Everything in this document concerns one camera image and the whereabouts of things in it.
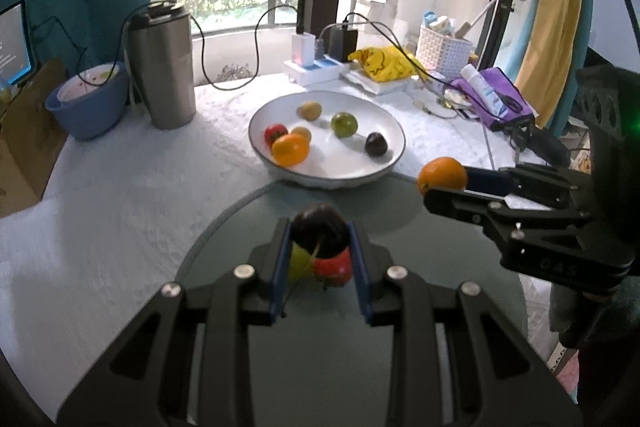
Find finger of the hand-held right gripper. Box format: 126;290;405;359
463;161;594;210
423;187;597;241

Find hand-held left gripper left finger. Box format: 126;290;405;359
56;217;293;427

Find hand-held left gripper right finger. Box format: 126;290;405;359
347;219;586;427

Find green red tomato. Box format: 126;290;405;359
287;241;317;285

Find orange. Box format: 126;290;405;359
417;156;470;198
270;133;311;168

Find dark cherry with stem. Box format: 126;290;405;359
290;202;350;261

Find dark purple tomato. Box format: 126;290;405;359
364;131;390;158

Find white plate with dark rim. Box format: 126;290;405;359
248;90;407;190

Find round grey glass turntable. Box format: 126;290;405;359
172;171;529;427

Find black oblong object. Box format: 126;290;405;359
509;121;572;166

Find white tube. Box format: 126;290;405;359
459;64;509;117

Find purple pouch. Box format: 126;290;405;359
449;66;536;132

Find white plastic basket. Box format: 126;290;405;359
415;24;474;69

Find flat white box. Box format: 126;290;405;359
342;69;417;96

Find yellow plastic bag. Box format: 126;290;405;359
348;46;427;84

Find toiletries in basket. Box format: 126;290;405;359
422;10;474;39

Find wide yellow curtain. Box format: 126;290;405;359
513;0;587;128

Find white power strip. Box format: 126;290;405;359
283;54;354;86

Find black charger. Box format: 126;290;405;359
327;22;359;64

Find white charger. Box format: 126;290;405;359
291;32;317;68

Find stainless steel tumbler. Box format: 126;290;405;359
122;1;198;130

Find blue plastic bowl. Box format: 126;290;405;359
44;61;131;142

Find white inner bowl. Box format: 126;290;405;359
55;64;124;103

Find cardboard box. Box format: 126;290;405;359
0;56;69;219

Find laptop screen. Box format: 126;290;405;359
0;0;39;88

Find black charger cable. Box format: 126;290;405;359
344;11;452;94

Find black tumbler cable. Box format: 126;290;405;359
191;4;302;91

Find black tablet cable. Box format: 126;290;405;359
29;15;89;74

